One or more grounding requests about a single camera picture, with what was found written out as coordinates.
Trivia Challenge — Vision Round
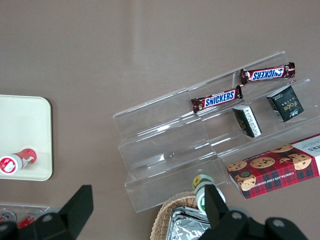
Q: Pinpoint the red tartan cookie box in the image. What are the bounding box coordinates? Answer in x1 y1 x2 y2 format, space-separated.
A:
226 133 320 200

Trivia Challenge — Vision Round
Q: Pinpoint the small black box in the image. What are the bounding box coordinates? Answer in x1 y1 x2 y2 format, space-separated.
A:
266 84 305 123
232 104 263 138

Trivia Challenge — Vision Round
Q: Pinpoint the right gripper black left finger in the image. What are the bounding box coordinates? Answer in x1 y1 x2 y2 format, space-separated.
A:
0 184 95 240

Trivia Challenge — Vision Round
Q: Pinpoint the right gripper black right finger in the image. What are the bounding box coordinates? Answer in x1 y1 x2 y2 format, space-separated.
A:
198 184 310 240

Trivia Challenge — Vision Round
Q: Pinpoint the clear acrylic bottle rack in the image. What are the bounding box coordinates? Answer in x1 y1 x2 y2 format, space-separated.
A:
0 202 53 227

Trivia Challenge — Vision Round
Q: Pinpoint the silver foil packet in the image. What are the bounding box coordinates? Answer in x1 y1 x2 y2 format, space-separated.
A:
169 206 213 240

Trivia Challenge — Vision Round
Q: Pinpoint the green white drink bottle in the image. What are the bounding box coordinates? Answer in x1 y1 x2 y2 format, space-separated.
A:
191 174 227 216

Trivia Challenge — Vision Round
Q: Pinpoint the clear acrylic stepped shelf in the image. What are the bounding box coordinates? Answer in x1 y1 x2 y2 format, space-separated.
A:
112 50 320 214

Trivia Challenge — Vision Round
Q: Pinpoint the oval light wicker basket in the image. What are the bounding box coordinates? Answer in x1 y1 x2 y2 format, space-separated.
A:
149 191 213 240

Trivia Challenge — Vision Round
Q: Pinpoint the beige plastic serving tray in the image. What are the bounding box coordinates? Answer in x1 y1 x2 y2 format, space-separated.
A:
0 94 53 182

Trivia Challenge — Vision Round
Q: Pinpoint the brown Snickers bar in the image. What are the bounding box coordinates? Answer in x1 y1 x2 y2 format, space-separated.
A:
240 61 296 86
190 85 244 114

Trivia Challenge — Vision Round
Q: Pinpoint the red white yogurt bottle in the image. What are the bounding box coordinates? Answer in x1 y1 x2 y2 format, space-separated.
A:
0 147 38 176

